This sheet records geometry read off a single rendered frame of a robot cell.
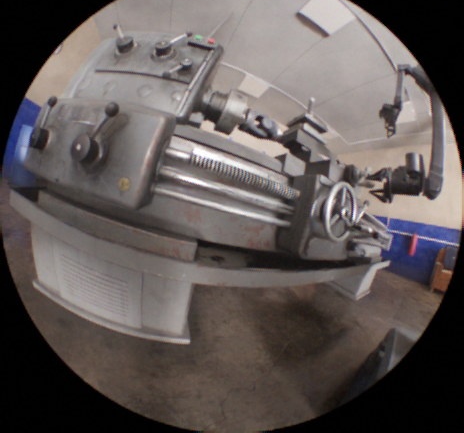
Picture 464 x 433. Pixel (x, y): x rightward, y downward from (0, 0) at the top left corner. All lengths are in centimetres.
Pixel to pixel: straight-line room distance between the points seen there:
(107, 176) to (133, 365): 62
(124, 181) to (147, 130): 13
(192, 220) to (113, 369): 64
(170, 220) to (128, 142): 29
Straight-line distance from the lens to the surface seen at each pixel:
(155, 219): 54
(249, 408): 69
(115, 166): 39
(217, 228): 55
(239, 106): 77
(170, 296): 58
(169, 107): 55
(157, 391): 65
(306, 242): 54
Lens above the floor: 63
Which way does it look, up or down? 1 degrees up
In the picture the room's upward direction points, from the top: 16 degrees clockwise
